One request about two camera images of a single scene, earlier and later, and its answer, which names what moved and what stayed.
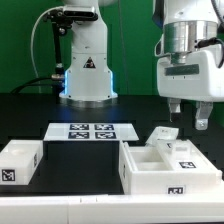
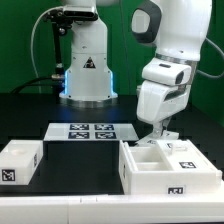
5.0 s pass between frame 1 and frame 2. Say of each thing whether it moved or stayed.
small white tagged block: moved
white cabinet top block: stayed
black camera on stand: stayed
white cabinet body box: stayed
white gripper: moved
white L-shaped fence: stayed
